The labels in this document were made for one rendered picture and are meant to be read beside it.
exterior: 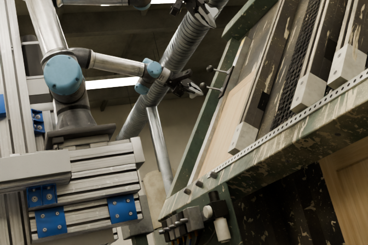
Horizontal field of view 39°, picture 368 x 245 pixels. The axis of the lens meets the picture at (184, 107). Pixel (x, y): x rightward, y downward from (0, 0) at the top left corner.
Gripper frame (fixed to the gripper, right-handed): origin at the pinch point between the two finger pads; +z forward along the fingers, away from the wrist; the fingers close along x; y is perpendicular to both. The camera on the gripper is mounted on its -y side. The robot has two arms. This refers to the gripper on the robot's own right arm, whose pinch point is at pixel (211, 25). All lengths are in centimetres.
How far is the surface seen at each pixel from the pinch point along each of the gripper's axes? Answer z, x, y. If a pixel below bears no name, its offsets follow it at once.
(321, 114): 46, -29, -12
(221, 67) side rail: -2, 103, 60
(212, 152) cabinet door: 34, 69, 3
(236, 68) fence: 7, 79, 51
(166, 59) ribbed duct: -106, 446, 228
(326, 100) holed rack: 44, -31, -9
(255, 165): 47, 7, -19
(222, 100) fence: 17, 77, 30
